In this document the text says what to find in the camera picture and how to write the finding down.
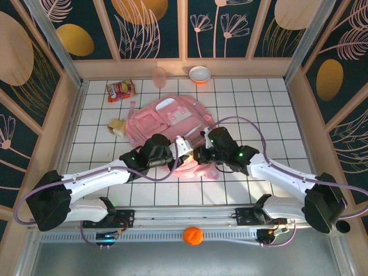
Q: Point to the orange red snack bag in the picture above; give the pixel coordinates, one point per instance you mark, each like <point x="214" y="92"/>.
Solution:
<point x="120" y="91"/>

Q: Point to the left small circuit board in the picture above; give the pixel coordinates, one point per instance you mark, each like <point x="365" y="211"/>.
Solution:
<point x="107" y="237"/>

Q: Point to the pink plastic cup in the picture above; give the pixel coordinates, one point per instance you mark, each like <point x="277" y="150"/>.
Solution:
<point x="159" y="77"/>

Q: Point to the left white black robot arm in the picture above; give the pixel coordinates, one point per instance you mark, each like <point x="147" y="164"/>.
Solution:
<point x="86" y="181"/>

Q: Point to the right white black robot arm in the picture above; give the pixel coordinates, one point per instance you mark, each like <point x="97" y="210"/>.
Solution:
<point x="287" y="178"/>

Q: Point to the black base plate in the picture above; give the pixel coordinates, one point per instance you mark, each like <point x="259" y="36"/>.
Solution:
<point x="123" y="218"/>
<point x="244" y="217"/>

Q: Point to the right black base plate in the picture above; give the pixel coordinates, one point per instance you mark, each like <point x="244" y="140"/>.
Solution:
<point x="244" y="217"/>

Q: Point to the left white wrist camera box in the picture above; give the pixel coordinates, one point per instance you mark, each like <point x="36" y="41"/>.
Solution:
<point x="184" y="146"/>

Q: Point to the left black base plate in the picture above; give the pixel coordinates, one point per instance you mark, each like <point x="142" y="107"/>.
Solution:
<point x="123" y="218"/>

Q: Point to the orange ball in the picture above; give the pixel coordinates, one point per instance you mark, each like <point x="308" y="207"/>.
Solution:
<point x="193" y="235"/>

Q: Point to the aluminium frame post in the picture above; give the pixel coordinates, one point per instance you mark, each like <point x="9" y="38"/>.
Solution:
<point x="54" y="40"/>
<point x="307" y="40"/>

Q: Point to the grey block with black knob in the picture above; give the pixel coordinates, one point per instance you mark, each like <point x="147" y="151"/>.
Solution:
<point x="343" y="227"/>

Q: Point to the small tan cardboard box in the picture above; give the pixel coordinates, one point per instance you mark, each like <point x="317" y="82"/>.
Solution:
<point x="117" y="128"/>

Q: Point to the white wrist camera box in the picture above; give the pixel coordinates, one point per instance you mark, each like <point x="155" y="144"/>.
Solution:
<point x="206" y="137"/>
<point x="184" y="146"/>

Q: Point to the small circuit board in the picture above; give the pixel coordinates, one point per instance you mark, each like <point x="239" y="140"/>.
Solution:
<point x="270" y="234"/>
<point x="107" y="237"/>

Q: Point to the pink backpack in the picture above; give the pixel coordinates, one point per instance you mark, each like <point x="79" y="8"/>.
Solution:
<point x="161" y="118"/>

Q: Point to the orange white bowl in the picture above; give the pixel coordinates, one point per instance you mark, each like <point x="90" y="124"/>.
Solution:
<point x="199" y="74"/>

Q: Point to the aluminium mounting rail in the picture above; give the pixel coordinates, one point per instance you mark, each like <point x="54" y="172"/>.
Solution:
<point x="184" y="214"/>

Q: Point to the right small circuit board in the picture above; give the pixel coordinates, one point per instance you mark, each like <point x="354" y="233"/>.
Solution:
<point x="270" y="234"/>

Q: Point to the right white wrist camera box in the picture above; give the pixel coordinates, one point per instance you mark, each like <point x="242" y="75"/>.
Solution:
<point x="206" y="137"/>

